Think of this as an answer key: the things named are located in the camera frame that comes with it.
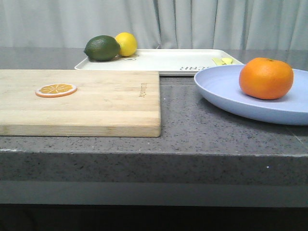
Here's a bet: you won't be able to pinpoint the light blue plate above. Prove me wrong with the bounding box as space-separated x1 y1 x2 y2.
194 64 308 126

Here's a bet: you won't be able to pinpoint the orange fruit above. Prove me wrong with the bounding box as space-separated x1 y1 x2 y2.
239 57 294 100

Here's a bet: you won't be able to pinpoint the white rectangular tray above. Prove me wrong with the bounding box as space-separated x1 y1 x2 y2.
75 49 241 77

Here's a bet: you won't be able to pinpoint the wooden cutting board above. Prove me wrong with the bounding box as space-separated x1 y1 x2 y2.
0 69 161 137

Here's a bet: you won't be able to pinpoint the yellow lemon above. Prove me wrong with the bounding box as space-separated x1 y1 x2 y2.
115 32 138 57

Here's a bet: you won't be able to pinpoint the yellow fruit slices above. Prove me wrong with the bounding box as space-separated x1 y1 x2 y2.
212 57 233 65

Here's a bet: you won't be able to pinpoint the green lime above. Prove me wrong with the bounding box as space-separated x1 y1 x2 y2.
84 35 120 62

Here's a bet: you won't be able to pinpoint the grey curtain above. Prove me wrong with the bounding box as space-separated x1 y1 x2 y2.
0 0 308 50

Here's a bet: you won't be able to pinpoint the orange slice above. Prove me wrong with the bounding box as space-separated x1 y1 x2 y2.
35 83 77 98

